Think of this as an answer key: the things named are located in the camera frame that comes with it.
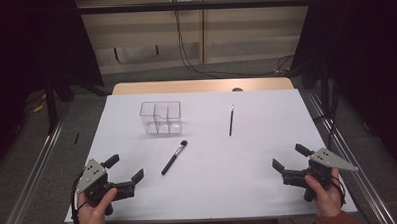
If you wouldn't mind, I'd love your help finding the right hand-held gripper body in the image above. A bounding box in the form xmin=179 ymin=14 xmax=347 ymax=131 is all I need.
xmin=281 ymin=145 xmax=360 ymax=204

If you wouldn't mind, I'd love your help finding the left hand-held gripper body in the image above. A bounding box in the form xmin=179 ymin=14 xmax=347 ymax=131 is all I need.
xmin=75 ymin=156 xmax=138 ymax=217

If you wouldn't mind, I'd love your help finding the black marker pen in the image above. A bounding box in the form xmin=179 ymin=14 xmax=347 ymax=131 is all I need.
xmin=159 ymin=139 xmax=190 ymax=176

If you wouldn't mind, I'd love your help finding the clear plastic organizer box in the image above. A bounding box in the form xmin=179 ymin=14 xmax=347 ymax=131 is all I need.
xmin=138 ymin=100 xmax=183 ymax=137

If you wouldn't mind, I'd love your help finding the thin black eyeliner brush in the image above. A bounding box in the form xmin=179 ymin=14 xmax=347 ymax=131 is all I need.
xmin=227 ymin=104 xmax=236 ymax=137

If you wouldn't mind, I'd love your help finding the person's left hand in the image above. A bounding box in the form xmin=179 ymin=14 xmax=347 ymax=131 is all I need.
xmin=76 ymin=188 xmax=119 ymax=224

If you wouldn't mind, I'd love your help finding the person's right hand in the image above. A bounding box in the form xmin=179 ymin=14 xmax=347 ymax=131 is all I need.
xmin=304 ymin=168 xmax=345 ymax=219

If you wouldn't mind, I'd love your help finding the black stand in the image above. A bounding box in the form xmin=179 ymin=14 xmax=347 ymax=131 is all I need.
xmin=42 ymin=75 xmax=61 ymax=135

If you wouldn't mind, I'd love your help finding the wooden table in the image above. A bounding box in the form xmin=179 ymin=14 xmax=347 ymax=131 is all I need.
xmin=110 ymin=76 xmax=295 ymax=97

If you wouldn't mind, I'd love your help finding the black curtain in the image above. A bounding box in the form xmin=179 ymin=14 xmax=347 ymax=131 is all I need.
xmin=0 ymin=0 xmax=107 ymax=178
xmin=288 ymin=0 xmax=397 ymax=182

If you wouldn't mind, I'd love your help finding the black horizontal bar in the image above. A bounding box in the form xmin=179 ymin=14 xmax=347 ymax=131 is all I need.
xmin=77 ymin=0 xmax=313 ymax=15

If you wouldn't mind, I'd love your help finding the left hand-held gripper cable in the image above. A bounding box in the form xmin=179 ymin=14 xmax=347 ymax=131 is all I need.
xmin=69 ymin=171 xmax=90 ymax=224

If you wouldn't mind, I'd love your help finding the hand-held gripper cable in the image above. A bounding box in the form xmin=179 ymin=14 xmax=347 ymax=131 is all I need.
xmin=331 ymin=174 xmax=348 ymax=209
xmin=69 ymin=171 xmax=90 ymax=224

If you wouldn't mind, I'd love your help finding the metal floor rail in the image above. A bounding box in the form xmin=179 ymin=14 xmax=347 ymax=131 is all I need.
xmin=0 ymin=101 xmax=76 ymax=224
xmin=305 ymin=84 xmax=397 ymax=224

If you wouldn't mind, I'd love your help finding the right hand-held gripper cable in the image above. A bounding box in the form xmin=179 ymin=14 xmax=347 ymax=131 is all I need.
xmin=331 ymin=174 xmax=348 ymax=209

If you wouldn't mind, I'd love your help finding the black wall cable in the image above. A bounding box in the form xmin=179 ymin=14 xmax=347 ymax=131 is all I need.
xmin=173 ymin=0 xmax=295 ymax=81

